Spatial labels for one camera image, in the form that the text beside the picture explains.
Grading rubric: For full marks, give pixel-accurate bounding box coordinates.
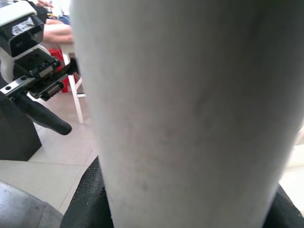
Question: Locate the silver robot leg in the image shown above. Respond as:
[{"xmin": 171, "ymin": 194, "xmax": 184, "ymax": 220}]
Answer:
[{"xmin": 0, "ymin": 180, "xmax": 65, "ymax": 228}]

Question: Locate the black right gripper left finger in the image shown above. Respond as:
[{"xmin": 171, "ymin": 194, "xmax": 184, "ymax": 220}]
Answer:
[{"xmin": 59, "ymin": 157, "xmax": 115, "ymax": 228}]

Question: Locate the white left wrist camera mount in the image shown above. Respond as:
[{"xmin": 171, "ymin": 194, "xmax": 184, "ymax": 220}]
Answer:
[{"xmin": 0, "ymin": 0, "xmax": 52, "ymax": 83}]

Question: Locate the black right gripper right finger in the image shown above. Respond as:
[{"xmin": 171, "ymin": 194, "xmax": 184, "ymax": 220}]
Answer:
[{"xmin": 261, "ymin": 184, "xmax": 304, "ymax": 228}]

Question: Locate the white wooden chair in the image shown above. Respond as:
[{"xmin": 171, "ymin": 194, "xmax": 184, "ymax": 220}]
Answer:
[{"xmin": 60, "ymin": 44, "xmax": 86, "ymax": 124}]

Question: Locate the white plastic children table top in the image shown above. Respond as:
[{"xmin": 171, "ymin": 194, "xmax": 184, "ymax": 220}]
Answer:
[{"xmin": 288, "ymin": 128, "xmax": 304, "ymax": 168}]

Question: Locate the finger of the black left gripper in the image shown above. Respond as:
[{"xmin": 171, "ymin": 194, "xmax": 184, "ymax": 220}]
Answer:
[
  {"xmin": 18, "ymin": 93, "xmax": 73, "ymax": 136},
  {"xmin": 68, "ymin": 57, "xmax": 81, "ymax": 75}
]

